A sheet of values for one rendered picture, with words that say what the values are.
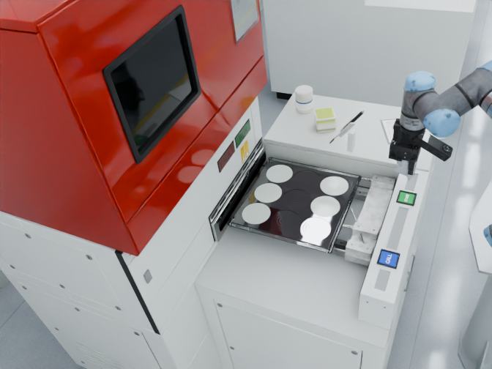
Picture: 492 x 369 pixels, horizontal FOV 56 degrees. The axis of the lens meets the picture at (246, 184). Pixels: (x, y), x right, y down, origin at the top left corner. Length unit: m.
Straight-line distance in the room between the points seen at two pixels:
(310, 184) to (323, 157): 0.13
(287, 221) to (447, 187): 1.66
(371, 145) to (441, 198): 1.28
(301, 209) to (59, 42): 1.03
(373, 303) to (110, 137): 0.83
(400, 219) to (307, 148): 0.46
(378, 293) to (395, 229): 0.24
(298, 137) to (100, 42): 1.06
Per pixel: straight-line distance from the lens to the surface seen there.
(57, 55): 0.86
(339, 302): 1.50
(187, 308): 1.61
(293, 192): 1.69
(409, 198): 1.60
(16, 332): 2.83
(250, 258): 1.61
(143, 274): 1.30
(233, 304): 1.57
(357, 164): 1.75
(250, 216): 1.62
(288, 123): 1.90
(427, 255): 2.69
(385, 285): 1.38
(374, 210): 1.66
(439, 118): 1.22
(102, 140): 0.96
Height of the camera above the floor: 2.09
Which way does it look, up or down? 43 degrees down
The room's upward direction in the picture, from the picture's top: 9 degrees counter-clockwise
